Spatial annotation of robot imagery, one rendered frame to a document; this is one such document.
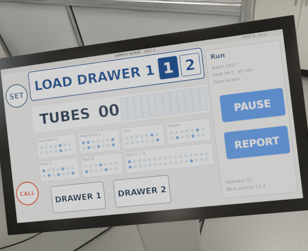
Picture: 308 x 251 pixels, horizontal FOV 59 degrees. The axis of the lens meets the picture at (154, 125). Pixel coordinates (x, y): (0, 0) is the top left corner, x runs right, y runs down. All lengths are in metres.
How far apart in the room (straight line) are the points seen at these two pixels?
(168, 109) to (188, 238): 0.41
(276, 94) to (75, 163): 0.35
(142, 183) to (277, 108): 0.25
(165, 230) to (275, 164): 0.35
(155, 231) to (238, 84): 0.43
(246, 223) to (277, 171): 1.13
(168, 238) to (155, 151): 0.35
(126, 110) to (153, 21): 0.91
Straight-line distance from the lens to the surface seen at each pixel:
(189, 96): 0.45
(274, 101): 0.47
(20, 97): 0.53
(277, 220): 1.64
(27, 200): 0.53
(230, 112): 0.46
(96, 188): 0.48
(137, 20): 1.39
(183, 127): 0.45
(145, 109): 0.45
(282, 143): 0.48
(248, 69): 0.47
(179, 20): 1.25
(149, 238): 0.76
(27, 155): 0.52
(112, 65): 0.47
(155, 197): 0.47
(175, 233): 0.74
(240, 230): 1.57
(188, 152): 0.45
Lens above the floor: 1.37
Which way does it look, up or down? 39 degrees down
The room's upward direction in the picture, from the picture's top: 11 degrees counter-clockwise
